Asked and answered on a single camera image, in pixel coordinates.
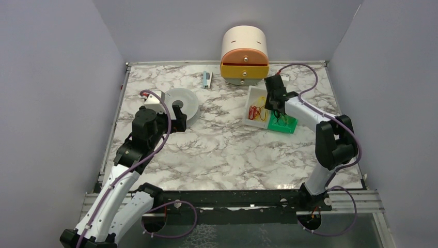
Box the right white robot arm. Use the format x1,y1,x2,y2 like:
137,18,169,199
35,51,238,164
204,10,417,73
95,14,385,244
264,74,360,208

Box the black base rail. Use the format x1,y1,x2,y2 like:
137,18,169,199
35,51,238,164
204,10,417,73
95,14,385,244
92,183,333,227

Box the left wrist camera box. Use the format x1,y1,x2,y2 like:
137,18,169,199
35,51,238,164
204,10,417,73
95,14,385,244
144,94,165,114

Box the small teal white clip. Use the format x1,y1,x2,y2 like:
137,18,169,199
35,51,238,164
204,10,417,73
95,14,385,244
202,71,212,89

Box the green plastic bin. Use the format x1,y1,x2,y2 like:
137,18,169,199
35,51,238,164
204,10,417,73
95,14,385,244
267,111,298,134

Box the yellow cable in white bin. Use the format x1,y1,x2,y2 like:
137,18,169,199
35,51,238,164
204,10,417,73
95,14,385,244
255,96,268,122

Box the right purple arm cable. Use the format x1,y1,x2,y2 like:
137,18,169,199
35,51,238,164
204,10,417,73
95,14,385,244
276,63,363,187

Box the aluminium table frame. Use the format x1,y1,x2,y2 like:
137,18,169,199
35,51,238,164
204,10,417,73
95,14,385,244
99,61,383,247

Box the yellow and black cables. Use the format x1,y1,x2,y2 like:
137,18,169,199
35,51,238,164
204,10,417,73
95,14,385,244
273,111,295,128

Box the white plastic cable spool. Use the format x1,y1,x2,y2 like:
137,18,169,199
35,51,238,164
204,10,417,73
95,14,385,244
165,88,200,128

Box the red cable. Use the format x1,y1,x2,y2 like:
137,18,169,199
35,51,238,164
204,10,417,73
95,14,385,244
248,104,262,121

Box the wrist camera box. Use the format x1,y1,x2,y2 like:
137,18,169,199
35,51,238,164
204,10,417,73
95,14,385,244
280,74,290,84
144,94,165,114

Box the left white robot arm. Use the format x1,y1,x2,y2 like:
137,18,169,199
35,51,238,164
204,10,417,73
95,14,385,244
60,105,187,247

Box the cream mini drawer cabinet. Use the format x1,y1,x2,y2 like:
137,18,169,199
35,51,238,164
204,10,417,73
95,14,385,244
220,25,269,86

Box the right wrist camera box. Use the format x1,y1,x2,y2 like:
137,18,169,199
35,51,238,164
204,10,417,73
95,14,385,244
280,74,290,84

